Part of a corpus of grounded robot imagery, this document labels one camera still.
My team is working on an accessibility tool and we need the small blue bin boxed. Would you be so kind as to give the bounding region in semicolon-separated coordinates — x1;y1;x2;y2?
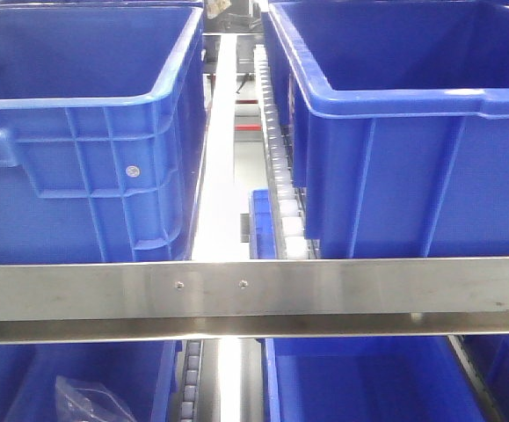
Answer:
249;189;276;259

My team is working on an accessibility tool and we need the white roller track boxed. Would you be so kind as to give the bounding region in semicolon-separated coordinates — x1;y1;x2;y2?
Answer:
253;44;312;260

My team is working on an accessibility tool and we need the upper right blue bin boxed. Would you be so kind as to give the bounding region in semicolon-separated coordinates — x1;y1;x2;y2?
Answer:
269;1;509;258

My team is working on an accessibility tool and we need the upper left blue bin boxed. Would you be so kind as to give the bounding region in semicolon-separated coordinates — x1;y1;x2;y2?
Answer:
0;4;206;265

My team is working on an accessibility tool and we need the lower right blue bin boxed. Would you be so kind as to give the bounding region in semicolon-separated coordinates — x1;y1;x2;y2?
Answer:
262;337;484;421

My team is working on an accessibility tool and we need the lower left blue bin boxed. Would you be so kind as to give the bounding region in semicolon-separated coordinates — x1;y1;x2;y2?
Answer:
0;341;181;421

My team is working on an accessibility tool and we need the clear plastic bag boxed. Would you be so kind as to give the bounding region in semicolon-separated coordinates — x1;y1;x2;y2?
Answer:
55;375;136;421

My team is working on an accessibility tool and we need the upper steel shelf rail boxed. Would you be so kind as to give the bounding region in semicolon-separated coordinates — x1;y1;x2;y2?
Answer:
0;257;509;343

